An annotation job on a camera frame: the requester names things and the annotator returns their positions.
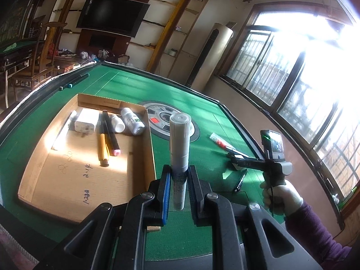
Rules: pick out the small white charger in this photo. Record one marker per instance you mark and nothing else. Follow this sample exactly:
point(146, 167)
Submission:
point(85, 121)

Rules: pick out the white bottle with green label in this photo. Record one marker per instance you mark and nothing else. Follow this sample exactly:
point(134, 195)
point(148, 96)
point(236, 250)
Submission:
point(132, 121)

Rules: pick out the beige standing air conditioner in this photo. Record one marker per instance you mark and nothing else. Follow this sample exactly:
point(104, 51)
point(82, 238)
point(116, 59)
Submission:
point(211, 56)

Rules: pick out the small plain white bottle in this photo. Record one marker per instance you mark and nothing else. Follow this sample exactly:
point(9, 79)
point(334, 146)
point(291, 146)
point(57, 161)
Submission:
point(118, 123)

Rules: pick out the cluttered coffee table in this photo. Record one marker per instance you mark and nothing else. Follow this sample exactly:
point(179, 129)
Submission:
point(67, 62)

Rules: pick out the round table control panel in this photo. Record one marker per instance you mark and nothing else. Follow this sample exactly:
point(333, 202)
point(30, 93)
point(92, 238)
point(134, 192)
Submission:
point(160, 118)

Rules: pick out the person's right hand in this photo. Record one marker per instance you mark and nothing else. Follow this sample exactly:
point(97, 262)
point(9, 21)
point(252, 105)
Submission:
point(284, 197)

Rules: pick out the black marker with pink end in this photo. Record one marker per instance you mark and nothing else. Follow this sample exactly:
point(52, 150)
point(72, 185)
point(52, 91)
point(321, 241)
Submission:
point(111, 135)

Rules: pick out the person's right forearm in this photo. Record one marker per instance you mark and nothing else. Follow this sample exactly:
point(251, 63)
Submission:
point(312, 236)

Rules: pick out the yellow pen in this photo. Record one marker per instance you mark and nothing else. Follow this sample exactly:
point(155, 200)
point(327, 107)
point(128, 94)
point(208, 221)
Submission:
point(103, 149)

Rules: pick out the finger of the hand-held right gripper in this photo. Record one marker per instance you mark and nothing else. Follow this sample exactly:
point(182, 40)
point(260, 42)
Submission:
point(247, 164)
point(233, 154)

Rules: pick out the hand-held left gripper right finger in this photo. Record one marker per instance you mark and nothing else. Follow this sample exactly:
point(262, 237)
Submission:
point(194, 194)

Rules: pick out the small green topped table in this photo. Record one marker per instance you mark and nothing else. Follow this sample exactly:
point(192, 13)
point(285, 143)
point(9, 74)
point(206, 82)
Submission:
point(17, 50)

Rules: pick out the black gel pen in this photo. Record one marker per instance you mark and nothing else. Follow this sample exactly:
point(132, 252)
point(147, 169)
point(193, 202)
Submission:
point(240, 182)

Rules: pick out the floral wall painting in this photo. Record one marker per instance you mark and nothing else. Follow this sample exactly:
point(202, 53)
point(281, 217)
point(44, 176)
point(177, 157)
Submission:
point(14, 8)

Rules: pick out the thick white paint marker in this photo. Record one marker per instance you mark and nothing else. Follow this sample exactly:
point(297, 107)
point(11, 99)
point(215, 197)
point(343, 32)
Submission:
point(180, 146)

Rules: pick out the slim white marker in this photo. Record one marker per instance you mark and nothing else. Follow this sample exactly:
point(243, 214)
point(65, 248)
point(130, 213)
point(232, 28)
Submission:
point(63, 132)

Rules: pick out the black television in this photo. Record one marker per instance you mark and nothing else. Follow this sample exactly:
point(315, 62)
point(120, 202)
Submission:
point(112, 14)

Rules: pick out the dark framed window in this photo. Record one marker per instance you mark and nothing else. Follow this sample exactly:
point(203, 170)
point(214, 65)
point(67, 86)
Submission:
point(295, 76)

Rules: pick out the wooden wall shelving unit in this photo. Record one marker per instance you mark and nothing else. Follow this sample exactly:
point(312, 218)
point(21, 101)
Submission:
point(168, 19)

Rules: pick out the wooden chair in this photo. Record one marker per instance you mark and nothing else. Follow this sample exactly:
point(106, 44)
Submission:
point(42, 56)

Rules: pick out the clear package with red label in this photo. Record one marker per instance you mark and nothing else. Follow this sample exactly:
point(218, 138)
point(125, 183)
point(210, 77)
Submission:
point(222, 143)

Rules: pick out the cardboard box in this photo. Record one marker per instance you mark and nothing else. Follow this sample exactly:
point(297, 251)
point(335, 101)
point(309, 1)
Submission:
point(84, 180)

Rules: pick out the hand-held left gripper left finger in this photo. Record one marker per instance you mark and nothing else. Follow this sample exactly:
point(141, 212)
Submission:
point(166, 197)

